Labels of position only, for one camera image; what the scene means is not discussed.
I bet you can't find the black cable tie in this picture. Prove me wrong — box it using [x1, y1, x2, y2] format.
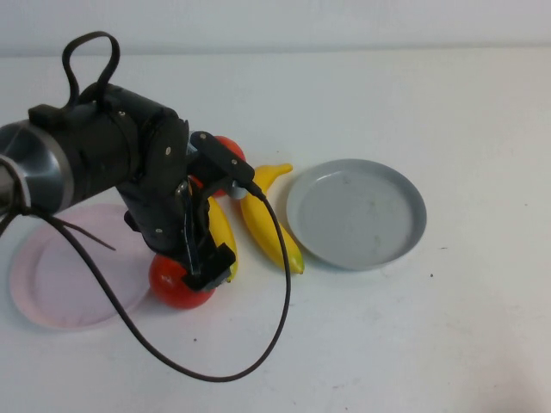
[42, 213, 117, 251]

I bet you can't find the black looped cable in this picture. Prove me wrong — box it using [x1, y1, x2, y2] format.
[62, 30, 121, 107]

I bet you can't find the black camera cable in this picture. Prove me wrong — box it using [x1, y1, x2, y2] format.
[0, 182, 293, 383]

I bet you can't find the yellow banana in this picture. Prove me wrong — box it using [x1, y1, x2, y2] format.
[205, 195, 238, 283]
[239, 163, 306, 275]

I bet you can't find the pink round plate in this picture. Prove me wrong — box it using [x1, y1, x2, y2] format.
[9, 203, 152, 331]

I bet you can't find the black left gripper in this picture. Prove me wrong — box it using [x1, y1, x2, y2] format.
[115, 101, 237, 294]

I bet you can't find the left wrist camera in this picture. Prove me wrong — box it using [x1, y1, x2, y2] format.
[190, 131, 256, 201]

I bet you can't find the red apple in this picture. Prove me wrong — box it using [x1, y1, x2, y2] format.
[148, 254, 216, 310]
[189, 135, 247, 199]

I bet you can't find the grey round plate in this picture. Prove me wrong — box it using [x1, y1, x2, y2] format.
[286, 158, 428, 271]

